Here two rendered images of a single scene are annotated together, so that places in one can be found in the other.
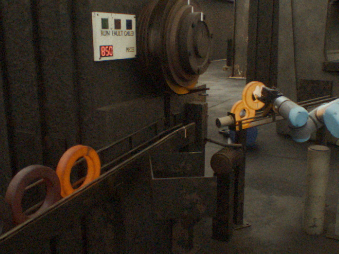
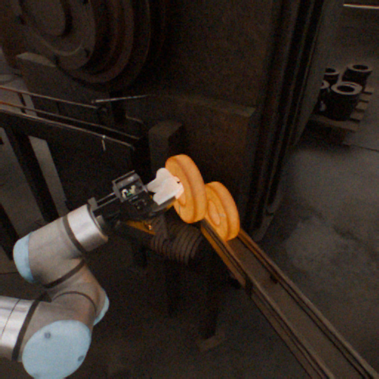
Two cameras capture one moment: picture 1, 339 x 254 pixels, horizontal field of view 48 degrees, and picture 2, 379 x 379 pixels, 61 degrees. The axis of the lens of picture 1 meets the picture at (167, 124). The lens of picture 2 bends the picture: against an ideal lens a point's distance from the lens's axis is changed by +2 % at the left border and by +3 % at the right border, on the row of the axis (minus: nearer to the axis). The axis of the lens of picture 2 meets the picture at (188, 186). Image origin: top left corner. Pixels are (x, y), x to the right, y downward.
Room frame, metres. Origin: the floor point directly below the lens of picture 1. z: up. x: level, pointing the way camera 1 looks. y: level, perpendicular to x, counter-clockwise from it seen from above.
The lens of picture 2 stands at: (2.11, -1.03, 1.30)
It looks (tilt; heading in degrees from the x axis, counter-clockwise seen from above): 41 degrees down; 89
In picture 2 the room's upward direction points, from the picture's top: straight up
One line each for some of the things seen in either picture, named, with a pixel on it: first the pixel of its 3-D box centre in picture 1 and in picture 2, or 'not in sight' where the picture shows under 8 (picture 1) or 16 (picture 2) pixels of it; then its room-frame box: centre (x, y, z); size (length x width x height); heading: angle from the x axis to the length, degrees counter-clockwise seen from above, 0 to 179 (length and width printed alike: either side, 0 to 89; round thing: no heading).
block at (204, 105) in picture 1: (196, 123); (168, 157); (2.05, -0.16, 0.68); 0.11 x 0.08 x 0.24; 60
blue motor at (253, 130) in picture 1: (242, 128); not in sight; (4.00, -0.81, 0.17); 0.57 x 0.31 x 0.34; 170
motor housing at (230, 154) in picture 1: (225, 192); (173, 273); (2.06, -0.34, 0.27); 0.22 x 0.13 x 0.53; 150
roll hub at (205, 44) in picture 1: (197, 44); (55, 7); (1.79, -0.14, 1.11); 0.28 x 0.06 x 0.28; 150
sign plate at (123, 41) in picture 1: (116, 36); not in sight; (1.60, 0.21, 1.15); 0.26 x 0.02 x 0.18; 150
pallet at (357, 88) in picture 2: not in sight; (291, 81); (2.99, 1.55, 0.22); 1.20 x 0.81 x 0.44; 148
